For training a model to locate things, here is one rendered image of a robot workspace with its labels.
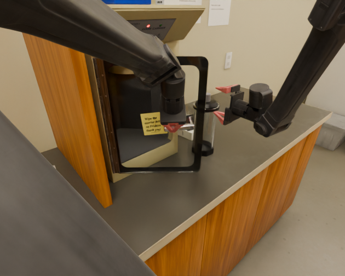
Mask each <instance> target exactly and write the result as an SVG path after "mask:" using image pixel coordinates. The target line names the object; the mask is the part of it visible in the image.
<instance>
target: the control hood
mask: <svg viewBox="0 0 345 276"><path fill-rule="evenodd" d="M107 5H108V6H109V7H110V8H112V9H113V10H114V11H115V12H116V13H118V14H119V15H120V16H121V17H123V18H124V19H125V20H151V19H176V20H175V22H174V23H173V25H172V27H171V29H170V30H169V32H168V33H167V35H166V36H165V38H164V40H162V42H168V41H178V40H183V39H184V38H185V37H186V36H187V34H188V33H189V31H190V30H191V29H192V27H193V26H194V24H195V23H196V22H197V20H198V19H199V18H200V16H201V15H202V13H203V12H204V10H205V6H204V5H139V4H107Z"/></svg>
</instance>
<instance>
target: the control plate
mask: <svg viewBox="0 0 345 276"><path fill-rule="evenodd" d="M175 20H176V19H151V20H127V21H128V22H129V23H130V24H132V25H133V26H134V27H135V28H137V29H138V30H139V31H141V32H143V33H149V34H151V35H152V34H154V36H156V37H158V38H159V39H160V40H161V41H162V40H164V38H165V36H166V35H167V33H168V32H169V30H170V29H171V27H172V25H173V23H174V22H175ZM160 24H163V25H162V26H161V27H159V25H160ZM147 25H150V27H147ZM158 34H160V36H158Z"/></svg>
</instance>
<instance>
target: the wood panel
mask: <svg viewBox="0 0 345 276"><path fill-rule="evenodd" d="M22 35H23V37H24V41H25V44H26V48H27V51H28V54H29V57H30V60H31V64H32V67H33V70H34V73H35V76H36V80H37V83H38V86H39V89H40V92H41V96H42V99H43V102H44V106H45V109H46V112H47V115H48V118H49V122H50V125H51V129H52V131H53V134H54V138H55V141H56V145H57V147H58V149H59V150H60V151H61V153H62V154H63V155H64V156H65V158H66V159H67V160H68V162H69V163H70V164H71V165H72V167H73V168H74V170H75V171H76V172H77V173H78V175H79V176H80V177H81V179H82V180H83V181H84V182H85V184H86V185H87V186H88V188H89V189H90V190H91V191H92V193H93V194H94V196H95V197H96V198H97V199H98V201H99V202H100V203H101V205H102V206H103V207H104V208H106V207H108V206H110V205H112V204H113V203H112V197H111V192H110V186H109V183H108V177H107V171H106V166H105V160H104V154H103V151H102V145H101V140H100V134H99V129H98V124H97V119H96V113H95V108H94V102H93V97H92V93H91V87H90V82H89V76H88V70H87V65H86V61H85V56H84V53H81V52H79V51H76V50H73V49H70V48H68V47H64V46H62V45H59V44H56V43H53V42H51V41H48V40H45V39H43V38H39V37H36V36H33V35H30V34H26V33H22Z"/></svg>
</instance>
